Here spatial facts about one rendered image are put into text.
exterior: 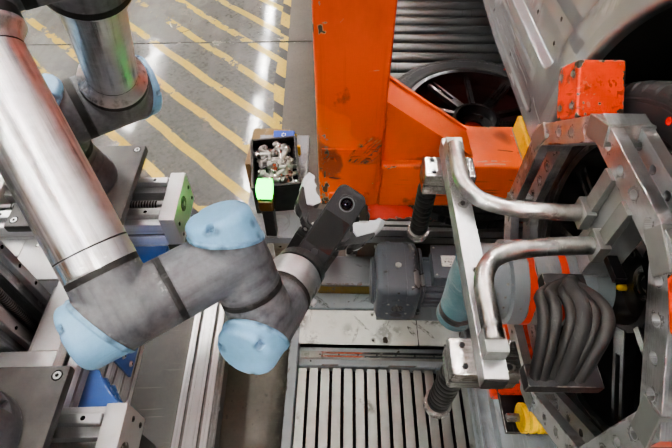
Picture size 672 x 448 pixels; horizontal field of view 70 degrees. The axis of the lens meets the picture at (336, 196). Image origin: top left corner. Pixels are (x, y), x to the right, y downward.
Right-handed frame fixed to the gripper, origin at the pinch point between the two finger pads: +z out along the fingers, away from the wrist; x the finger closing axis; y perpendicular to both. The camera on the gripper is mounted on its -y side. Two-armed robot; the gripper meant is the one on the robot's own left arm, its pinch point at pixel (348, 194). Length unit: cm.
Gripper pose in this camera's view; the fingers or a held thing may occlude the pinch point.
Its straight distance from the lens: 80.8
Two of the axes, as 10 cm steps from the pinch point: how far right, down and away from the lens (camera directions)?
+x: 8.4, 5.4, -0.2
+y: -4.3, 6.9, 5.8
